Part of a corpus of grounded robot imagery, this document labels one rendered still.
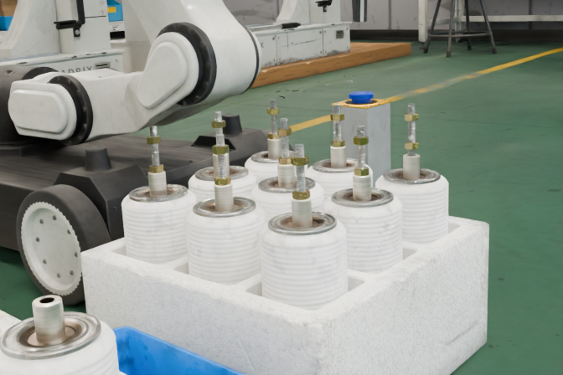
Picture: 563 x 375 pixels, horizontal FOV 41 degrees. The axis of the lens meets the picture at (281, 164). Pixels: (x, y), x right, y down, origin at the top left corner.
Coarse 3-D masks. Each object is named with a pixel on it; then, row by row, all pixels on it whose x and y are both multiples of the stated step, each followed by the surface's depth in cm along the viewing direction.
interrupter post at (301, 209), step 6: (294, 204) 81; (300, 204) 81; (306, 204) 81; (294, 210) 81; (300, 210) 81; (306, 210) 81; (294, 216) 82; (300, 216) 81; (306, 216) 81; (294, 222) 82; (300, 222) 81; (306, 222) 82
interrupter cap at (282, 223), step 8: (280, 216) 85; (288, 216) 85; (312, 216) 85; (320, 216) 84; (328, 216) 84; (272, 224) 82; (280, 224) 82; (288, 224) 83; (312, 224) 82; (320, 224) 82; (328, 224) 81; (336, 224) 82; (280, 232) 80; (288, 232) 79; (296, 232) 79; (304, 232) 79; (312, 232) 79; (320, 232) 79
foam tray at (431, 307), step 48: (480, 240) 101; (96, 288) 97; (144, 288) 91; (192, 288) 85; (240, 288) 84; (384, 288) 83; (432, 288) 92; (480, 288) 103; (192, 336) 87; (240, 336) 81; (288, 336) 77; (336, 336) 76; (384, 336) 84; (432, 336) 93; (480, 336) 105
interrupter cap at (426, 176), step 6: (402, 168) 103; (420, 168) 103; (426, 168) 103; (384, 174) 101; (390, 174) 101; (396, 174) 101; (402, 174) 102; (420, 174) 101; (426, 174) 100; (432, 174) 100; (438, 174) 99; (390, 180) 98; (396, 180) 97; (402, 180) 98; (408, 180) 98; (414, 180) 97; (420, 180) 97; (426, 180) 97; (432, 180) 97
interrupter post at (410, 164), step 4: (404, 156) 99; (408, 156) 99; (416, 156) 99; (404, 160) 99; (408, 160) 99; (412, 160) 99; (416, 160) 99; (404, 164) 99; (408, 164) 99; (412, 164) 99; (416, 164) 99; (404, 168) 100; (408, 168) 99; (412, 168) 99; (416, 168) 99; (404, 172) 100; (408, 172) 99; (412, 172) 99; (416, 172) 99; (404, 176) 100; (408, 176) 99; (412, 176) 99; (416, 176) 99
